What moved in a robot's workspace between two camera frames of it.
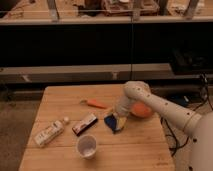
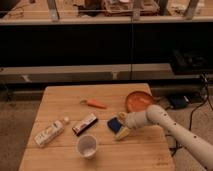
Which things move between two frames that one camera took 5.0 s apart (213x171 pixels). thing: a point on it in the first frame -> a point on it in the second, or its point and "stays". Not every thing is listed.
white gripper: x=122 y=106 -> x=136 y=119
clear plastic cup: x=87 y=146 stays
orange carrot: x=94 y=103 stays
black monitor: x=186 y=60 stays
